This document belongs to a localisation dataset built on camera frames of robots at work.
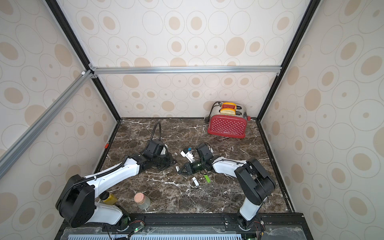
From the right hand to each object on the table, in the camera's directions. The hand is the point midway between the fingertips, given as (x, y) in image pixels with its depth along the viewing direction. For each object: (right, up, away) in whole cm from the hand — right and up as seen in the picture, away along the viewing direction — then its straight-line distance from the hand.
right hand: (179, 176), depth 82 cm
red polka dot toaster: (+30, +32, +15) cm, 47 cm away
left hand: (+1, +8, 0) cm, 8 cm away
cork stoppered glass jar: (-17, -10, -9) cm, 21 cm away
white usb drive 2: (-1, +4, 0) cm, 4 cm away
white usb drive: (+9, -5, +6) cm, 12 cm away
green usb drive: (+16, -3, +7) cm, 18 cm away
